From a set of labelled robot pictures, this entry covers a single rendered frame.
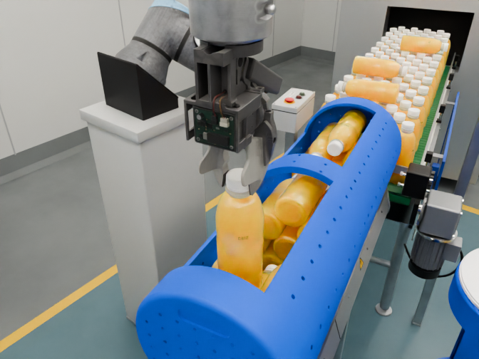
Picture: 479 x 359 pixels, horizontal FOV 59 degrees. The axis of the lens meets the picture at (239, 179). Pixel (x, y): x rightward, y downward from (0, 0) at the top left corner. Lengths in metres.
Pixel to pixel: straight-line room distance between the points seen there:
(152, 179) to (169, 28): 0.51
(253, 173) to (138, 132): 0.88
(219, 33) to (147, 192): 1.11
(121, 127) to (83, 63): 2.36
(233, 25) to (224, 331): 0.40
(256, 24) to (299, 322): 0.41
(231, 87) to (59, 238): 2.45
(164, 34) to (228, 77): 1.05
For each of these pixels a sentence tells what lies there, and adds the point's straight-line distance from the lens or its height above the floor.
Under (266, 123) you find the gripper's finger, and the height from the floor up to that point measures 1.46.
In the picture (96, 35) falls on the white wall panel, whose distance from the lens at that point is 3.81.
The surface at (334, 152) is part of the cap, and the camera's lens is 1.13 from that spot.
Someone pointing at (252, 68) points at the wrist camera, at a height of 1.53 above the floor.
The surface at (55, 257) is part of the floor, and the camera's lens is 2.71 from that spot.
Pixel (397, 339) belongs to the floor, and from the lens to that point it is 2.24.
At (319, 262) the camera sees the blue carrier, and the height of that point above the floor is 1.19.
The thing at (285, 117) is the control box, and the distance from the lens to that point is 1.57.
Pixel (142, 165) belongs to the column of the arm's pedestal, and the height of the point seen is 0.97.
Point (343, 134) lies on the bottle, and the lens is 1.15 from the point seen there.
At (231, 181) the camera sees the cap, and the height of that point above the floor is 1.37.
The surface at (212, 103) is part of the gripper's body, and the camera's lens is 0.47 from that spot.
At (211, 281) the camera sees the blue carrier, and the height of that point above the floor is 1.23.
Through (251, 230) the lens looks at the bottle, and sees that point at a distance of 0.60.
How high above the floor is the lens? 1.67
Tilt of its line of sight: 32 degrees down
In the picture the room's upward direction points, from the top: straight up
